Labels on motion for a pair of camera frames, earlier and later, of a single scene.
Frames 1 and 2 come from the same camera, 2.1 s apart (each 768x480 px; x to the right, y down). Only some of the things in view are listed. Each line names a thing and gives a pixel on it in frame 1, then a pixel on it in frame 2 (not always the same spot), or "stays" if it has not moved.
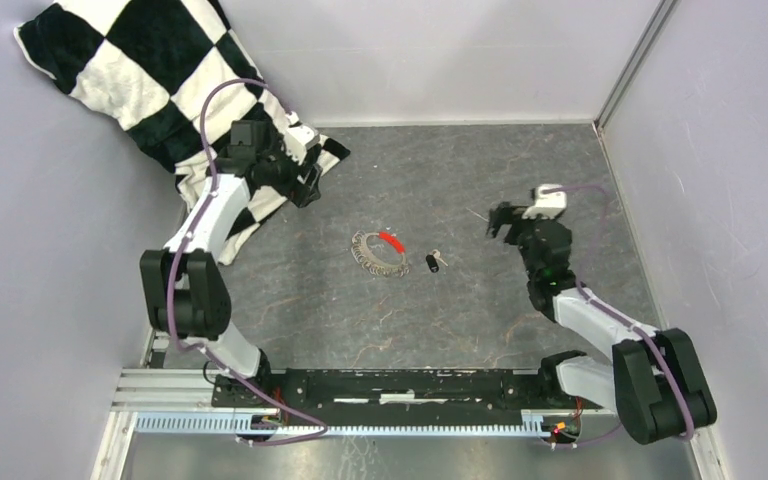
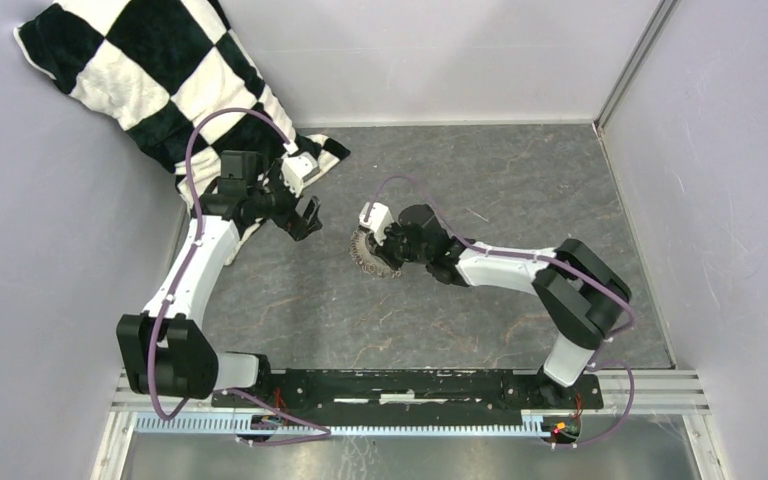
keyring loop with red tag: [380, 252] stays
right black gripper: [511, 216] → [382, 251]
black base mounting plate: [401, 393] stays
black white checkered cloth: [176, 79] stays
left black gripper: [301, 194] → [298, 227]
